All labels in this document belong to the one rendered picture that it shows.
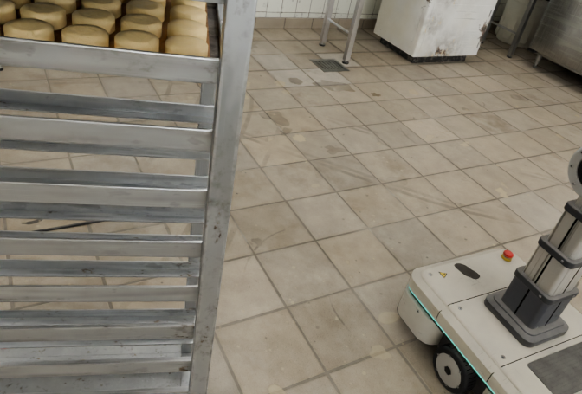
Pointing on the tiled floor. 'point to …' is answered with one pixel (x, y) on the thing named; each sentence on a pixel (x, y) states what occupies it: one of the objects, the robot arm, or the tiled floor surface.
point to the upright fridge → (562, 22)
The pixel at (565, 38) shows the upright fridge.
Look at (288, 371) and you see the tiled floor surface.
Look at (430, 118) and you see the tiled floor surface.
